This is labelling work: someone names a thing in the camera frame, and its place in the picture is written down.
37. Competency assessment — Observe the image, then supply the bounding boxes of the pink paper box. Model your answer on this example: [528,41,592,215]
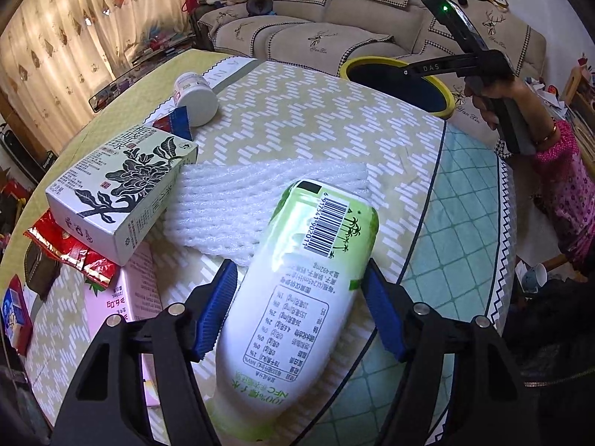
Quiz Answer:
[83,240,165,409]

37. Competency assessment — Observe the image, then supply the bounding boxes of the red snack wrapper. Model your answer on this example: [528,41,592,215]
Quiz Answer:
[23,210,119,291]

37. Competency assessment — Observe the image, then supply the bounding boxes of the white floral carton box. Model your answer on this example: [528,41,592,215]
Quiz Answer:
[45,125,198,266]

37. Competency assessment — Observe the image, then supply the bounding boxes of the white foam net sheet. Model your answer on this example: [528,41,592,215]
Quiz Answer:
[163,159,371,267]

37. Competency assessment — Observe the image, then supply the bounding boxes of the blue red toothpaste tube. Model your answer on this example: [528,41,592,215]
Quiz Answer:
[151,107,193,141]

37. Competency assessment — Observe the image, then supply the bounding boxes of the white plastic jar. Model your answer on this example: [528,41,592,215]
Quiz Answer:
[173,72,219,128]

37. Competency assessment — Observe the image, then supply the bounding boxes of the pink sleeved right forearm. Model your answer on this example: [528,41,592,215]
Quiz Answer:
[513,88,594,279]

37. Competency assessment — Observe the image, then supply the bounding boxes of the yellow rimmed trash bin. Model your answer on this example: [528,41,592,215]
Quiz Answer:
[339,56,455,119]

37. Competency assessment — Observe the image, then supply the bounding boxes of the person's right hand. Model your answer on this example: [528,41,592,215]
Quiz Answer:
[464,77,525,130]

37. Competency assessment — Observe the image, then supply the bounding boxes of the blue red card pack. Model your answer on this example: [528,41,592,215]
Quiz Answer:
[1,275,32,356]

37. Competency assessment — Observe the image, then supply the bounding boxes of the dark brown small box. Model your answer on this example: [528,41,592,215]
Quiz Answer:
[24,242,61,301]

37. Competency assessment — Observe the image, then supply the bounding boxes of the beige sectional sofa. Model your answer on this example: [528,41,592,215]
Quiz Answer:
[196,0,548,150]

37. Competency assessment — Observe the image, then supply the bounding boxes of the beige curtain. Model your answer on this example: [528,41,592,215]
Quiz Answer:
[1,0,187,152]

